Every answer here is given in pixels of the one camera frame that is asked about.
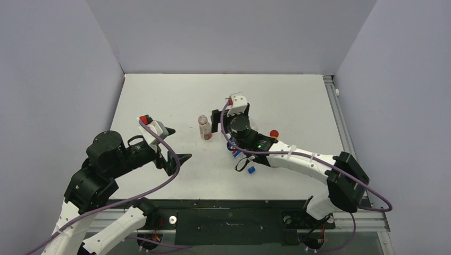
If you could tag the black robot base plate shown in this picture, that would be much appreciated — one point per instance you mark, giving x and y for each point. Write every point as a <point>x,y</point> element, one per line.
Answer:
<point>233,222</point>

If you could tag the blue Pepsi bottle cap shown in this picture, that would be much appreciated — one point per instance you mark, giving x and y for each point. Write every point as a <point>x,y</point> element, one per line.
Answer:
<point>251,170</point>

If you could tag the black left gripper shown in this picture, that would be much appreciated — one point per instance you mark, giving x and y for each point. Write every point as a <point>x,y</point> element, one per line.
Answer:
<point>161,162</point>

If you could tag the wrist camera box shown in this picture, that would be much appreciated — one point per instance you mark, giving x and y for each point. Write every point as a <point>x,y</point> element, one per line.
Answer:
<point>237,103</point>
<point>153,131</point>

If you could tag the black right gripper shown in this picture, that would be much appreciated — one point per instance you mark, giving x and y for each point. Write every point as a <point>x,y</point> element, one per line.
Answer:
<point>216,119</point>

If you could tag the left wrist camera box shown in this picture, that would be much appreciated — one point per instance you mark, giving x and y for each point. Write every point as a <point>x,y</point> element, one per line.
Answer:
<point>153,131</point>

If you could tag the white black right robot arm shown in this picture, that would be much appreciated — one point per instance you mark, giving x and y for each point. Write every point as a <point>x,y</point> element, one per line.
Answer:
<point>344,177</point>

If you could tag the red bottle cap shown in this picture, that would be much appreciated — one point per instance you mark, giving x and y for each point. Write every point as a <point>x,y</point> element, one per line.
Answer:
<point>274,134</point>

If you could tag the Pepsi bottle blue label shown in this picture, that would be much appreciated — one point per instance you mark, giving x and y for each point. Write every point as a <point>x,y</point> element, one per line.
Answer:
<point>239,156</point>

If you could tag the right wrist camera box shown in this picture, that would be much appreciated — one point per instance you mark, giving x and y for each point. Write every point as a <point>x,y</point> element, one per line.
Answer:
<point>237,103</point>

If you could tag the small bottle red label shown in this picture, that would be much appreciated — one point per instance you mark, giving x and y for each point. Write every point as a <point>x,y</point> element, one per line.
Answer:
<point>204,127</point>

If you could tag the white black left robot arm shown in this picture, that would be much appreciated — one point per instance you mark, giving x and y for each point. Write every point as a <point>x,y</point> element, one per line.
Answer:
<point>108,158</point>

